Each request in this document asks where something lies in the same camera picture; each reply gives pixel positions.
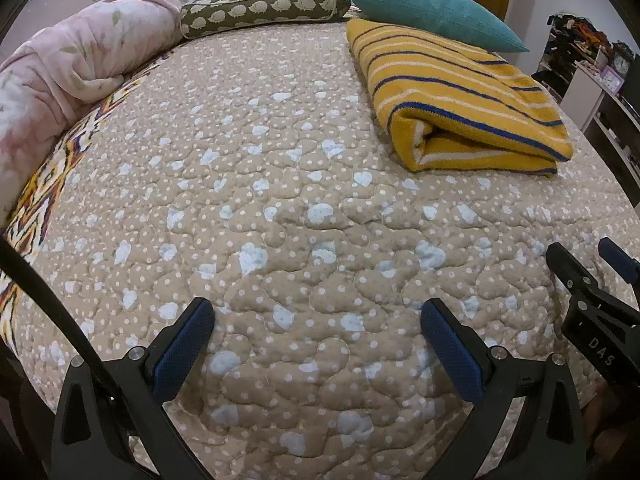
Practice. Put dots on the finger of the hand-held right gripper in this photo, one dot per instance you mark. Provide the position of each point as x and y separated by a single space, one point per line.
620 260
570 270

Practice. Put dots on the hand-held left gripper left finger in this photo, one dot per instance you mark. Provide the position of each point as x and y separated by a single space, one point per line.
182 355

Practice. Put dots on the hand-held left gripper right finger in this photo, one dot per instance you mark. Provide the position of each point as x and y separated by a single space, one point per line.
452 355

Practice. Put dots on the yellow blue-striped towel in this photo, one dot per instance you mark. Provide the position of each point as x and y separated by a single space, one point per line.
450 85

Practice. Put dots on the beige dotted quilt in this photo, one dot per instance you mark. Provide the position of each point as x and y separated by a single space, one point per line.
280 185

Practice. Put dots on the cluttered shelf unit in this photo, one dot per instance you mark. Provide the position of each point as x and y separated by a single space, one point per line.
590 60

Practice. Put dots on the geometric patterned blanket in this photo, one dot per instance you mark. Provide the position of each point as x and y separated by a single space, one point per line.
45 185

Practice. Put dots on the teal pillow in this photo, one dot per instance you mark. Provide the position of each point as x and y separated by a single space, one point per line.
435 7

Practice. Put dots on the pink floral duvet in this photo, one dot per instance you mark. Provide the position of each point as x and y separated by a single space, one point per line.
65 60

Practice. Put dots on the green hedgehog print bolster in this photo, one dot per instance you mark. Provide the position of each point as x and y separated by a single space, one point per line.
260 10

